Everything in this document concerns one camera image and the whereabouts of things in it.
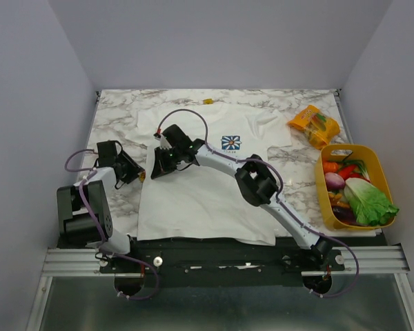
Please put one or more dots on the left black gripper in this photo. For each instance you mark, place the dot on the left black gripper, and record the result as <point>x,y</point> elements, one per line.
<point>134,167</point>

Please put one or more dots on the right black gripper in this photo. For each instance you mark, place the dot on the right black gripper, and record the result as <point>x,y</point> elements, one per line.
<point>162,163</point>

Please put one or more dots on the white t-shirt with flower print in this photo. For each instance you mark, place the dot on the white t-shirt with flower print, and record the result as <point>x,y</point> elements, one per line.
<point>201,202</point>

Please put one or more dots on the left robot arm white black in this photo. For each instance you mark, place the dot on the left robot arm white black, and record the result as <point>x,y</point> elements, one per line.
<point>83,211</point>

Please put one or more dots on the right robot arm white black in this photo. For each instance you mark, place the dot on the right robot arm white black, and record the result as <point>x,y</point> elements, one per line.
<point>259,184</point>

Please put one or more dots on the yellow sunflower brooch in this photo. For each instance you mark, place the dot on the yellow sunflower brooch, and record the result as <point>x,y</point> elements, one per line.
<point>142,177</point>

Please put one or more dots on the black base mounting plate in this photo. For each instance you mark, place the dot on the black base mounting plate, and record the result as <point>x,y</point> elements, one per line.
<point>206,263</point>

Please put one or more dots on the orange candy bag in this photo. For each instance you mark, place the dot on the orange candy bag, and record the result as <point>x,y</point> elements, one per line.
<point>316,126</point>

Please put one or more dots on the toy carrot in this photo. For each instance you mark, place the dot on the toy carrot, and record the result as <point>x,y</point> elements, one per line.
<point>329,166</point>

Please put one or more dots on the yellow plastic basket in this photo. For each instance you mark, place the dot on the yellow plastic basket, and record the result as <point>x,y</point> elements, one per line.
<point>374,175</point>

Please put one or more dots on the toy red onion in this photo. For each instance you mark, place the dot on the toy red onion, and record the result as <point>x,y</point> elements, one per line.
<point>334,181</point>

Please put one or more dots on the toy french fries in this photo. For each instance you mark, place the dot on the toy french fries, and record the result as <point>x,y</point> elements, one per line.
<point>338,200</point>

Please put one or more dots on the toy red chili pepper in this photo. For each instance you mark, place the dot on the toy red chili pepper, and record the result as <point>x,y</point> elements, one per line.
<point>346,171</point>

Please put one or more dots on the toy purple eggplant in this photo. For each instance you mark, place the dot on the toy purple eggplant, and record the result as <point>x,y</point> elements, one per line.
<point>345,215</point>

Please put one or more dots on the toy green onion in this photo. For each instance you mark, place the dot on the toy green onion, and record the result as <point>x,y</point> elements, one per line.
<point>361,166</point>

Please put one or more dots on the toy napa cabbage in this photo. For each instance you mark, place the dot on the toy napa cabbage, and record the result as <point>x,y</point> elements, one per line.
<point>369,204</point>

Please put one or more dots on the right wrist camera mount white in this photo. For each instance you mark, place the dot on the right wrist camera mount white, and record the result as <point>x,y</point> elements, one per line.
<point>163,143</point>

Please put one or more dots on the aluminium rail frame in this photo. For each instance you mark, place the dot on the aluminium rail frame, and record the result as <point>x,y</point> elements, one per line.
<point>376,258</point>

